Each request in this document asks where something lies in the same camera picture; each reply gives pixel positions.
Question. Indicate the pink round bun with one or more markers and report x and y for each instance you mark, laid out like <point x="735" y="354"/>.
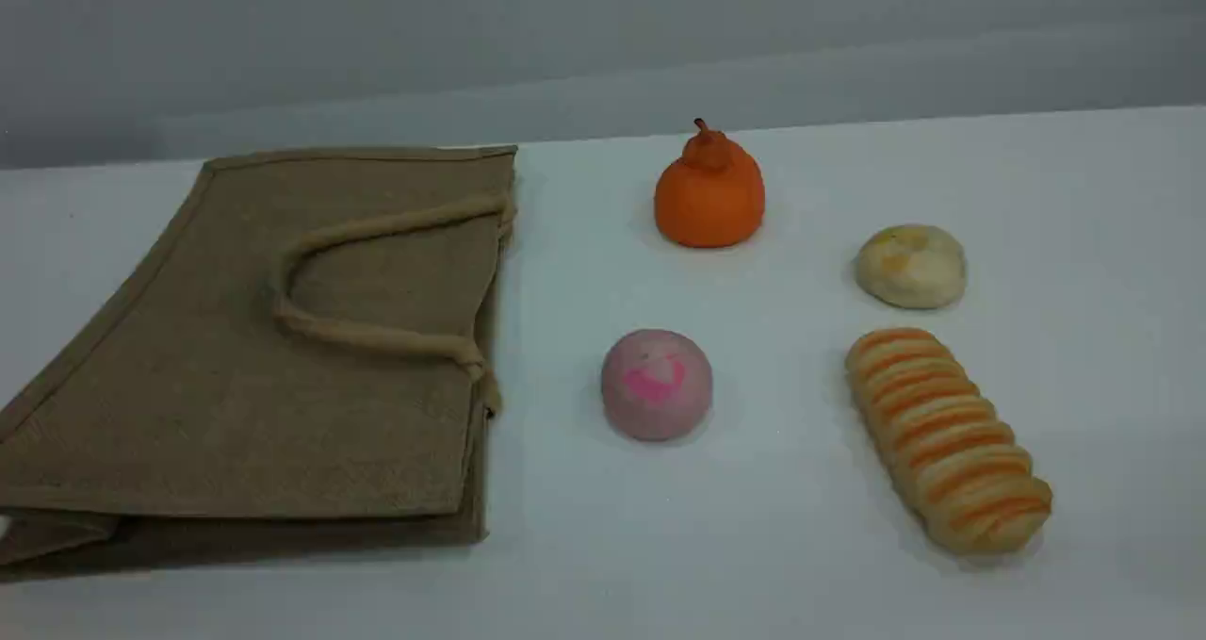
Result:
<point x="657" y="385"/>

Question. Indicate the pale egg yolk pastry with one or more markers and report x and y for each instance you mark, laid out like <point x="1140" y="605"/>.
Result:
<point x="910" y="268"/>

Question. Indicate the orange striped long bread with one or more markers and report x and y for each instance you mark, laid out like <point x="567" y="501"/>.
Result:
<point x="947" y="437"/>

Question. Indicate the orange tangerine toy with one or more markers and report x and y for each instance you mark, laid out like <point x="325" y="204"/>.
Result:
<point x="708" y="202"/>

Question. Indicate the brown jute bag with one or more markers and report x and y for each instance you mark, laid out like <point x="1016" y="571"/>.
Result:
<point x="236" y="385"/>

